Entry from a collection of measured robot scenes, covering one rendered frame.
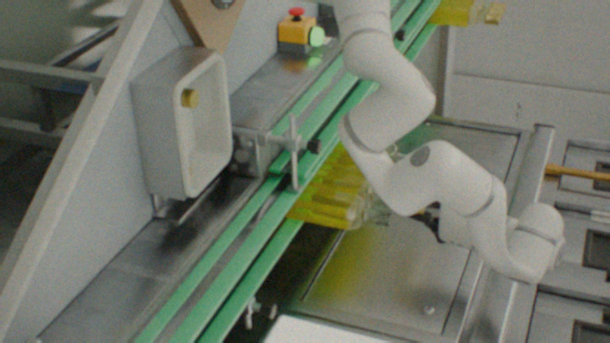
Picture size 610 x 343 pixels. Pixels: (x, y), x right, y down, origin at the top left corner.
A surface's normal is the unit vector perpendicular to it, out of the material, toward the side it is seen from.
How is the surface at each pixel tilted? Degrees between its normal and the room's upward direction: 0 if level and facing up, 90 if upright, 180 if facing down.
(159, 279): 90
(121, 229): 0
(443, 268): 90
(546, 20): 90
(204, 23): 1
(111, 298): 90
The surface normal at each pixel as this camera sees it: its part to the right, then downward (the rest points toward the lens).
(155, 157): -0.37, 0.50
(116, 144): 0.93, 0.17
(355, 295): -0.03, -0.85
